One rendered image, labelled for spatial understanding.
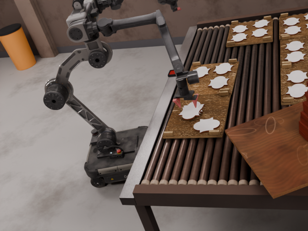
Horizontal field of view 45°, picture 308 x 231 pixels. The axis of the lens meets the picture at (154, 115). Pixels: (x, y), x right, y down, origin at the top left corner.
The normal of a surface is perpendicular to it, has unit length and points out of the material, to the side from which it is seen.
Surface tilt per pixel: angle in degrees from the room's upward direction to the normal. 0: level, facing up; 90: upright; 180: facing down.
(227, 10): 90
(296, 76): 0
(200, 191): 0
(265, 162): 0
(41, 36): 90
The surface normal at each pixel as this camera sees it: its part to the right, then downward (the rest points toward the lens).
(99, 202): -0.26, -0.80
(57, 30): -0.36, 0.60
